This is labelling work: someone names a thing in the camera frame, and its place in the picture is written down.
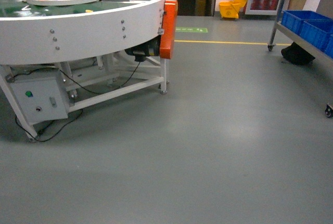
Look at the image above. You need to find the grey control box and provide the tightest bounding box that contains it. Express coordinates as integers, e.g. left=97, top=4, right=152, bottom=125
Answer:
left=10, top=70, right=69, bottom=123

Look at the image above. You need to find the steel shelf cart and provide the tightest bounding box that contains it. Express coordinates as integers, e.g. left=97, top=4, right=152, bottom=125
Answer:
left=267, top=0, right=333, bottom=118

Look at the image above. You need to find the orange motor guard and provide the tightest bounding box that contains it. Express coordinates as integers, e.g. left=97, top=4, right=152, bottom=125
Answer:
left=160, top=0, right=178, bottom=59

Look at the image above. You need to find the yellow mop bucket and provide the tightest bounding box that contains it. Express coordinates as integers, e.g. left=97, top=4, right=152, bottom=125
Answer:
left=219, top=0, right=247, bottom=19

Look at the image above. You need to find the white round turntable machine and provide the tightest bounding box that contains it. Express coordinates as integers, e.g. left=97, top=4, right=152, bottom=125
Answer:
left=1, top=0, right=169, bottom=141

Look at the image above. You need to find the blue bin on cart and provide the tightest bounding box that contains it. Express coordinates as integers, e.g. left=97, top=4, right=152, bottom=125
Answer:
left=281, top=10, right=331, bottom=34

